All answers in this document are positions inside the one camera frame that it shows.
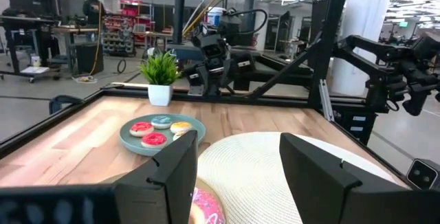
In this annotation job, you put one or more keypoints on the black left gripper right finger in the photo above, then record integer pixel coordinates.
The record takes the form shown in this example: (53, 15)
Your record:
(316, 189)

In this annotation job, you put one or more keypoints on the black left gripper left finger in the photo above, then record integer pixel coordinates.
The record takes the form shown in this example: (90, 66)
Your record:
(165, 189)

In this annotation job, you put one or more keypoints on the pink frosted sprinkled donut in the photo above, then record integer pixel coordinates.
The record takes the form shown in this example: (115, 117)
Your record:
(209, 207)

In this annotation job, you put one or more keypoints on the red frosted donut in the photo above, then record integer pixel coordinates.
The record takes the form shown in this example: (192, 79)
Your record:
(154, 140)
(141, 128)

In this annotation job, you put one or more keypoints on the yellow frosted donut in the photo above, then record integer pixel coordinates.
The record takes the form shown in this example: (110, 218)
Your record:
(181, 127)

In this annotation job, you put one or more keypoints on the blue frosted donut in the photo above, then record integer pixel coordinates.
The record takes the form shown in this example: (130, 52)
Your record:
(161, 122)

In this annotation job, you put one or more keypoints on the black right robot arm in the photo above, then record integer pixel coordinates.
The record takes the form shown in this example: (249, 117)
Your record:
(233, 28)

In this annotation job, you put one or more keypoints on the green plant in white pot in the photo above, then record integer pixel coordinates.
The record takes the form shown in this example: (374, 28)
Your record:
(159, 95)

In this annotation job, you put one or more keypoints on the teal round plate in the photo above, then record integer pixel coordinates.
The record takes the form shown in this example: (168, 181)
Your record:
(132, 143)

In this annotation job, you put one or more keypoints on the white and blue bucket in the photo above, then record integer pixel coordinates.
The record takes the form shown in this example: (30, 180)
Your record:
(214, 18)

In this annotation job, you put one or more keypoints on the black control box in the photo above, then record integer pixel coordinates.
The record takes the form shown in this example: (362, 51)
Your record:
(343, 128)

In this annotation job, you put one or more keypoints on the white woven round mat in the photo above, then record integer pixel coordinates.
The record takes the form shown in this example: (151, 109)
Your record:
(247, 169)

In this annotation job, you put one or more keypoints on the wooden poles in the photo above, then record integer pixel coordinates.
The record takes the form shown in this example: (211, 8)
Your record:
(206, 7)

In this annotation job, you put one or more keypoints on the silver aluminium bar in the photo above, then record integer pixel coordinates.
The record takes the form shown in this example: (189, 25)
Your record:
(326, 100)

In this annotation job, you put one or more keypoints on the red shelf rack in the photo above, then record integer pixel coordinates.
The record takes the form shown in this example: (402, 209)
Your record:
(130, 11)

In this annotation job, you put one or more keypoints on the black bin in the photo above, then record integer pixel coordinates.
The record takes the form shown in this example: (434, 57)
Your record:
(87, 57)

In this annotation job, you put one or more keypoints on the person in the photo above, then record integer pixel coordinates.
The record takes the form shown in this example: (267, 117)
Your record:
(93, 9)

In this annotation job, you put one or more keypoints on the wooden top table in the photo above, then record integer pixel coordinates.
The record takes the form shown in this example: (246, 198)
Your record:
(75, 29)

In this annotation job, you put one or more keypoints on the white building column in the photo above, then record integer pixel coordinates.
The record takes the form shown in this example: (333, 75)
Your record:
(364, 11)

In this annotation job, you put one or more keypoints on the white paper stack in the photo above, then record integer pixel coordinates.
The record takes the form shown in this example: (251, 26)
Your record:
(34, 70)

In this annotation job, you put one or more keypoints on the white cup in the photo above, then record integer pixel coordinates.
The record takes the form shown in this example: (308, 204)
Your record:
(35, 61)

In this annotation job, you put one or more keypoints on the green exit sign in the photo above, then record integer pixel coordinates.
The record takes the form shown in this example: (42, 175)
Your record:
(403, 24)

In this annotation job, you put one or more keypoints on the black desk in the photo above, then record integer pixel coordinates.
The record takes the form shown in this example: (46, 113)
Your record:
(27, 19)

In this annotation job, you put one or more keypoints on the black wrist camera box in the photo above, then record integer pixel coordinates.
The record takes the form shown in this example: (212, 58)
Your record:
(213, 51)

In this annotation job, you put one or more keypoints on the black diagonal frame brace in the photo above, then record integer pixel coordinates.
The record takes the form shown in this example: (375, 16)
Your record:
(285, 69)

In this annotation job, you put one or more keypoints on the black table-level camera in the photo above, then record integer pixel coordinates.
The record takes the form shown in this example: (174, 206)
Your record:
(423, 174)

